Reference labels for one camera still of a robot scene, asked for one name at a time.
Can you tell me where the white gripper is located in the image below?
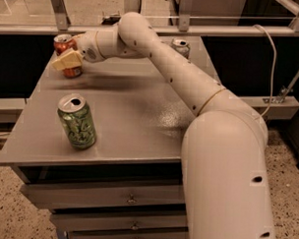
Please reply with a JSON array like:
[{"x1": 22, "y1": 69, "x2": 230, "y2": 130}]
[{"x1": 52, "y1": 30, "x2": 101, "y2": 70}]

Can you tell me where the orange red soda can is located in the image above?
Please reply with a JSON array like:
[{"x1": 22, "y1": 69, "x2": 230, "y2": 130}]
[{"x1": 52, "y1": 33, "x2": 83, "y2": 79}]

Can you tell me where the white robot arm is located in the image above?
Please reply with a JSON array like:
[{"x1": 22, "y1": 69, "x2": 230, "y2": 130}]
[{"x1": 53, "y1": 13, "x2": 276, "y2": 239}]

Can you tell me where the white green soda can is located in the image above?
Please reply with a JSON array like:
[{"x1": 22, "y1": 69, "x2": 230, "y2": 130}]
[{"x1": 171, "y1": 37, "x2": 191, "y2": 59}]

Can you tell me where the grey drawer cabinet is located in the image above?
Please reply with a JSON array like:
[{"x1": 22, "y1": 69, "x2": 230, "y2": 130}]
[{"x1": 0, "y1": 29, "x2": 225, "y2": 239}]

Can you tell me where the top grey drawer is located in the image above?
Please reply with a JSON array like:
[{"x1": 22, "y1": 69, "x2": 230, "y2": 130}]
[{"x1": 20, "y1": 181, "x2": 184, "y2": 209}]

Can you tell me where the grey drawer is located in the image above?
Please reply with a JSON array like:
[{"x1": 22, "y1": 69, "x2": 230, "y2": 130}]
[
  {"x1": 20, "y1": 181, "x2": 184, "y2": 209},
  {"x1": 69, "y1": 227, "x2": 189, "y2": 239},
  {"x1": 50, "y1": 211, "x2": 187, "y2": 231}
]

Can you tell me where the middle grey drawer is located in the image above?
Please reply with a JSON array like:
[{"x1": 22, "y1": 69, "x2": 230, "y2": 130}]
[{"x1": 50, "y1": 211, "x2": 187, "y2": 231}]

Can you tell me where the bottom grey drawer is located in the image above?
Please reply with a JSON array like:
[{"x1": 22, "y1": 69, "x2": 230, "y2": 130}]
[{"x1": 69, "y1": 227, "x2": 189, "y2": 239}]

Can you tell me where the white cable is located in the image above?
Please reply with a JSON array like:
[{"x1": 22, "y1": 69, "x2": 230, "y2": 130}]
[{"x1": 249, "y1": 24, "x2": 278, "y2": 122}]

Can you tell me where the metal railing frame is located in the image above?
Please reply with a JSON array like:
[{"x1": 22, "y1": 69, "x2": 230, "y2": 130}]
[{"x1": 0, "y1": 0, "x2": 299, "y2": 36}]

